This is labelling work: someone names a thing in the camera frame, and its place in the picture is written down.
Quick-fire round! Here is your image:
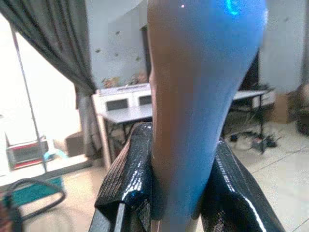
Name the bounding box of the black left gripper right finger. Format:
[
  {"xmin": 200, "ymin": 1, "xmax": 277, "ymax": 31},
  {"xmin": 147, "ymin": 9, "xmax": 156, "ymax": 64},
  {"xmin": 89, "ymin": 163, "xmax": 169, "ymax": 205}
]
[{"xmin": 199, "ymin": 140, "xmax": 286, "ymax": 232}]

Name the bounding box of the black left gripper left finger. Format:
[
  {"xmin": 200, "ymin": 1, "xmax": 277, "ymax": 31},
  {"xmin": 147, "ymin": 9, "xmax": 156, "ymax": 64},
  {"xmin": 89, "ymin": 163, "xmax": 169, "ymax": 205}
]
[{"xmin": 88, "ymin": 122, "xmax": 155, "ymax": 232}]

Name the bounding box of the blue broom handle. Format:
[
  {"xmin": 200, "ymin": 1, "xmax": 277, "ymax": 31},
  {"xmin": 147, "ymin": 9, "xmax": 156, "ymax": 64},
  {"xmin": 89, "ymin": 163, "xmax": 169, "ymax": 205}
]
[{"xmin": 146, "ymin": 0, "xmax": 269, "ymax": 220}]

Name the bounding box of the white folding table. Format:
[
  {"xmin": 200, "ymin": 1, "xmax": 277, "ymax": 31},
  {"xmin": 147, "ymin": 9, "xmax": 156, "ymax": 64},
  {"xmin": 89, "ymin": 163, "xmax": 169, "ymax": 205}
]
[{"xmin": 100, "ymin": 105, "xmax": 154, "ymax": 162}]

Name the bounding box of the brown cardboard box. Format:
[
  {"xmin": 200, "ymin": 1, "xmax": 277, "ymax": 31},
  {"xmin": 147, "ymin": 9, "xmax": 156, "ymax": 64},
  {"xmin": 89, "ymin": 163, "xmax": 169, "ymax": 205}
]
[{"xmin": 65, "ymin": 131, "xmax": 84, "ymax": 158}]

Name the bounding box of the white cabinet with dark panels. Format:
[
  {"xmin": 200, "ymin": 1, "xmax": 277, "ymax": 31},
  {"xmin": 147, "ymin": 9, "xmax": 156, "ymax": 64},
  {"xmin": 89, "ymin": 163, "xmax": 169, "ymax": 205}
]
[{"xmin": 92, "ymin": 82, "xmax": 153, "ymax": 167}]

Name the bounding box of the grey folding table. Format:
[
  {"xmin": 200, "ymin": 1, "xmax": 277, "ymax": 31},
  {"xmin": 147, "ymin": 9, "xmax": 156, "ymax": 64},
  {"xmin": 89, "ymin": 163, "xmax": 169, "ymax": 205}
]
[{"xmin": 231, "ymin": 89, "xmax": 276, "ymax": 153}]

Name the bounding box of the teal mat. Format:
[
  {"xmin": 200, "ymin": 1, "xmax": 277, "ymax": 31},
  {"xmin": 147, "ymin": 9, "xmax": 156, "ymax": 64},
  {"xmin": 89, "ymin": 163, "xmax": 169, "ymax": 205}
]
[{"xmin": 9, "ymin": 176, "xmax": 64, "ymax": 208}]

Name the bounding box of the brown armchair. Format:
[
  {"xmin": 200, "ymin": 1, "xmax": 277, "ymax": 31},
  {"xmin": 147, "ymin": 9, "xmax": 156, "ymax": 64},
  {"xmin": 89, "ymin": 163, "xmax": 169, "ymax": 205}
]
[{"xmin": 287, "ymin": 83, "xmax": 309, "ymax": 136}]

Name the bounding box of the red and white crate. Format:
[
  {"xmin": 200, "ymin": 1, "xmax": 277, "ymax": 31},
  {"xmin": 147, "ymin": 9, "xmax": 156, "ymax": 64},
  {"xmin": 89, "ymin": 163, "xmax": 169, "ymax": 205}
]
[{"xmin": 5, "ymin": 138, "xmax": 49, "ymax": 170}]

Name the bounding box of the grey curtain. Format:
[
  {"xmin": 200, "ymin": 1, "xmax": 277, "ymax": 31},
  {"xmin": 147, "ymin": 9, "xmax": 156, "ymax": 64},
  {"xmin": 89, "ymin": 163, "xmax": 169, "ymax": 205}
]
[{"xmin": 0, "ymin": 0, "xmax": 103, "ymax": 159}]

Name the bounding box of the tangle of black cables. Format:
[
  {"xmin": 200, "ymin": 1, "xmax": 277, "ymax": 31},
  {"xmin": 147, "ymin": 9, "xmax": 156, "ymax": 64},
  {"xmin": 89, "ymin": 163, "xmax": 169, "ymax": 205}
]
[{"xmin": 226, "ymin": 113, "xmax": 285, "ymax": 152}]

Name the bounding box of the black cable loop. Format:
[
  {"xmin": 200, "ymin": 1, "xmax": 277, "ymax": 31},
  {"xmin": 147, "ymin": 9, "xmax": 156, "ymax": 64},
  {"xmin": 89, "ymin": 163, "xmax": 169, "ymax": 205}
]
[{"xmin": 0, "ymin": 178, "xmax": 66, "ymax": 223}]

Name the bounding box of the metal window frame pole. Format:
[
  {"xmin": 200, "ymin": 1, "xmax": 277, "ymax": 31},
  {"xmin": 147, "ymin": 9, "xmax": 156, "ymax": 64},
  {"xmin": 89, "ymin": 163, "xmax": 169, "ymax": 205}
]
[{"xmin": 9, "ymin": 26, "xmax": 48, "ymax": 174}]

